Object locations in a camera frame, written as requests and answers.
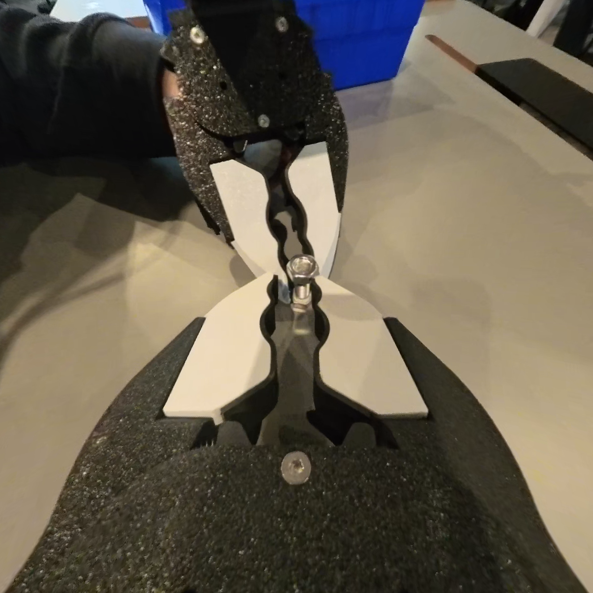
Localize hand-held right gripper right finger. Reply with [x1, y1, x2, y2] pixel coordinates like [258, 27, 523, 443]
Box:
[315, 277, 430, 421]

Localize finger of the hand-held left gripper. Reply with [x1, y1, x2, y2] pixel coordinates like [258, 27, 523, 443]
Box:
[287, 140, 343, 280]
[210, 158, 292, 304]

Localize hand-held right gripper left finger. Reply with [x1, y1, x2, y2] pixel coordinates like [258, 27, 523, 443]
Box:
[162, 272, 281, 423]

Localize silver hex nut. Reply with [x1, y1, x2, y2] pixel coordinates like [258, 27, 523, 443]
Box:
[286, 255, 320, 284]

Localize large blue plastic bin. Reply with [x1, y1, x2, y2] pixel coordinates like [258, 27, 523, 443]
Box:
[144, 0, 426, 91]

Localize person's left forearm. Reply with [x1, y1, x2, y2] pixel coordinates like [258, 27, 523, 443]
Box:
[0, 7, 179, 163]

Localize black desk cable cover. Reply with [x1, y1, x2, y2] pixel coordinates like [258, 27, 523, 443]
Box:
[477, 58, 593, 160]

